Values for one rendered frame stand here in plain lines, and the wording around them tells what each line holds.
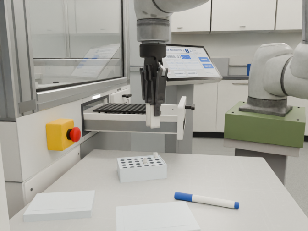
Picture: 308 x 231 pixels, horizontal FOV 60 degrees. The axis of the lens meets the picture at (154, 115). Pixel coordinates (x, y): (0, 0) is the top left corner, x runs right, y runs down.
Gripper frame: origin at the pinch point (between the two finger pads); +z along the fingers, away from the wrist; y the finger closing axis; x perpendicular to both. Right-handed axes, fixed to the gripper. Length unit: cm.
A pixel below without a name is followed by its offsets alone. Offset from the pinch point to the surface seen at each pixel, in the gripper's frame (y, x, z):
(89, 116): 21.5, 13.1, 2.7
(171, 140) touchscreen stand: 90, -62, 38
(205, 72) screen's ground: 81, -82, -10
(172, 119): 4.9, -9.6, 3.1
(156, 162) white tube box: -6.3, 2.1, 11.8
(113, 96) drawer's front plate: 45.7, -4.0, -0.6
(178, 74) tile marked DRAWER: 76, -58, -9
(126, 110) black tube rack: 18.7, 0.7, 1.4
